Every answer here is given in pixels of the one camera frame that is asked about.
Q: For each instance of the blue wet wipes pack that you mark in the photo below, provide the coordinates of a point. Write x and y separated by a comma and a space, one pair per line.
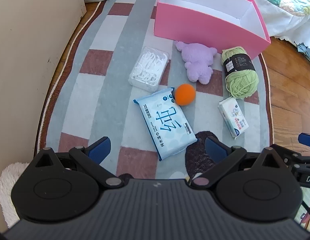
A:
165, 125

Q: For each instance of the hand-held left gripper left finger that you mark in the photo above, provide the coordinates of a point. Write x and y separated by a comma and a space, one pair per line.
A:
100, 150

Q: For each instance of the clear floss pick box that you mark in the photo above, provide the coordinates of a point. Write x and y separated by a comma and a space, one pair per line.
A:
148, 67

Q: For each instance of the pink cardboard box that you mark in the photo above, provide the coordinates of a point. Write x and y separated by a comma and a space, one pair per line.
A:
200, 22

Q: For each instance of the purple plush toy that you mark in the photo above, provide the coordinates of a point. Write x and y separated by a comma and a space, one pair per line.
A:
197, 63

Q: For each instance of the small white tissue pack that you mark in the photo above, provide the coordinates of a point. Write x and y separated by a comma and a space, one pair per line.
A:
233, 116

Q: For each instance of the green yarn ball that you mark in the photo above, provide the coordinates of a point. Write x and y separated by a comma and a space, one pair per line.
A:
241, 80

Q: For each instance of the pale blue paper clutter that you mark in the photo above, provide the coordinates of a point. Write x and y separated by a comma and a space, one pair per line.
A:
306, 51

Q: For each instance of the checkered grey brown rug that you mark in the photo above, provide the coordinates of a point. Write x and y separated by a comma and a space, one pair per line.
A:
125, 30

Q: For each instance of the beige cabinet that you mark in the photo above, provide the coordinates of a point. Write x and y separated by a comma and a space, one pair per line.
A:
25, 55

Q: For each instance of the orange ball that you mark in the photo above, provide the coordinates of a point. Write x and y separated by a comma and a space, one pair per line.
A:
185, 94

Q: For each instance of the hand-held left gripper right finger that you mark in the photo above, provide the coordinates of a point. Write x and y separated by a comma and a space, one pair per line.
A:
216, 150

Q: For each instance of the white fluffy mat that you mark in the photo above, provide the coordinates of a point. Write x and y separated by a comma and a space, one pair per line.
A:
7, 180

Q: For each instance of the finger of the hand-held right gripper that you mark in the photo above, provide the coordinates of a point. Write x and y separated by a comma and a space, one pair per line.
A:
307, 138
300, 158

